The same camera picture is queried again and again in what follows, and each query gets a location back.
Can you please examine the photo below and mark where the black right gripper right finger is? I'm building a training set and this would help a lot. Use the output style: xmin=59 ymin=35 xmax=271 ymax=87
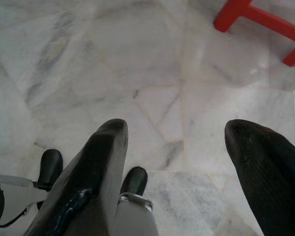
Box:
xmin=224 ymin=119 xmax=295 ymax=236

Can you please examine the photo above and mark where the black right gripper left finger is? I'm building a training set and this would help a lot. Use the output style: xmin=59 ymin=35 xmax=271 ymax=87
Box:
xmin=24 ymin=118 xmax=129 ymax=236

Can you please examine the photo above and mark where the black left robot foot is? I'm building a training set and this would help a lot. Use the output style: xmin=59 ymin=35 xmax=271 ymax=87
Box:
xmin=36 ymin=148 xmax=64 ymax=191

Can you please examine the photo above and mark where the black robot foot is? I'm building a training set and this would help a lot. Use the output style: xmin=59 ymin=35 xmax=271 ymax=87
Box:
xmin=119 ymin=166 xmax=148 ymax=197
xmin=36 ymin=148 xmax=64 ymax=191

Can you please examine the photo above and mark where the black right robot foot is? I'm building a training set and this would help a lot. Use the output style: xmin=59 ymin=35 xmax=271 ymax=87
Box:
xmin=119 ymin=166 xmax=148 ymax=197

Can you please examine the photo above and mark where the silver right robot leg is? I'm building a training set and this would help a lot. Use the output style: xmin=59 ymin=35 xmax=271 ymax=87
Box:
xmin=114 ymin=191 xmax=159 ymax=236

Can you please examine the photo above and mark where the red plastic stool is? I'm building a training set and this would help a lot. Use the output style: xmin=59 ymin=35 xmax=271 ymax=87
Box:
xmin=213 ymin=0 xmax=295 ymax=67

